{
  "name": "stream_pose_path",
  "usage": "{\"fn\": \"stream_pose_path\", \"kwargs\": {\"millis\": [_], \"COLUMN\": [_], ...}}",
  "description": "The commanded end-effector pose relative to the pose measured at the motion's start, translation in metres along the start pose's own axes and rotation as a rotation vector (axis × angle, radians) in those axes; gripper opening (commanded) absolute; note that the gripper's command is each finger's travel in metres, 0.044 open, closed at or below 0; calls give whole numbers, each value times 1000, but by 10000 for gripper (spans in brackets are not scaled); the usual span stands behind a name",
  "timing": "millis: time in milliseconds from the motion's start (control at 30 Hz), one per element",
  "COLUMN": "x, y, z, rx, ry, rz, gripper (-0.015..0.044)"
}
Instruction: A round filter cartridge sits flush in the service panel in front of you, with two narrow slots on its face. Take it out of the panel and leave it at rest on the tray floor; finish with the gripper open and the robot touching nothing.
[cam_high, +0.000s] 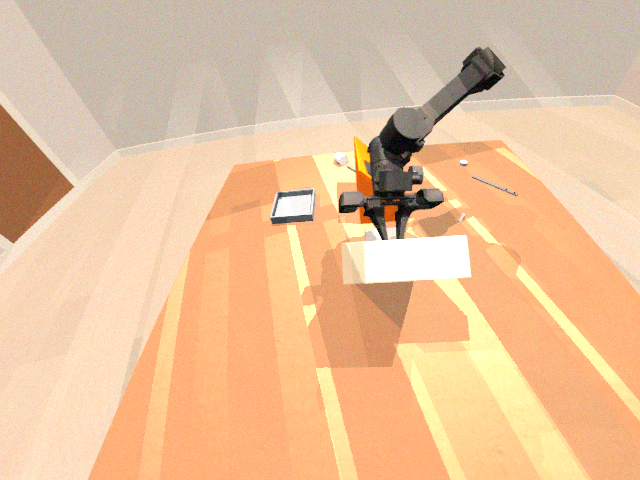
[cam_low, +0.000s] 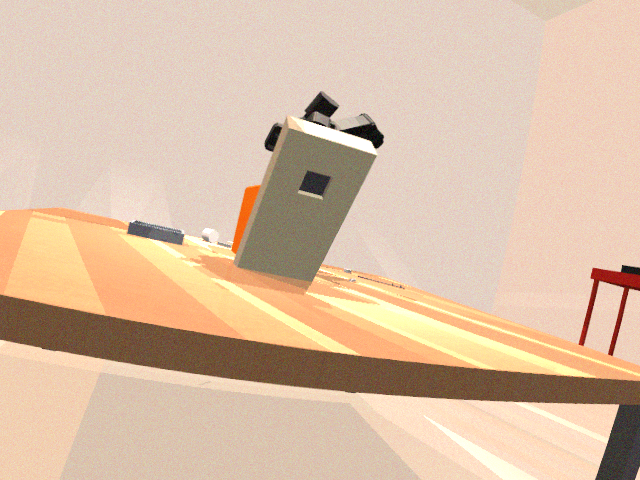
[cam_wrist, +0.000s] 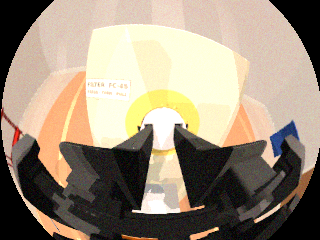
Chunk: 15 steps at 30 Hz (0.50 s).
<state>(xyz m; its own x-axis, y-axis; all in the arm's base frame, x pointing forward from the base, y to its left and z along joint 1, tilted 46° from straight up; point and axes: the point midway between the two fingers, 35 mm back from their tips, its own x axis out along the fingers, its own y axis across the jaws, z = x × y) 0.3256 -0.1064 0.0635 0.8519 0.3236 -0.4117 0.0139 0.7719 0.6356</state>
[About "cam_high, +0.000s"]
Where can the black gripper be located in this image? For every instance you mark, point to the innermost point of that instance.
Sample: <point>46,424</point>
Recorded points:
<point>424,199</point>

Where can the white square tray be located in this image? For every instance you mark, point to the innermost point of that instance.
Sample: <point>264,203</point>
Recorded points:
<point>293,206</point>

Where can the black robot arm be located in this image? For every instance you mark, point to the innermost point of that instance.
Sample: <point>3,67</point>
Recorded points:
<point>407,128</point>

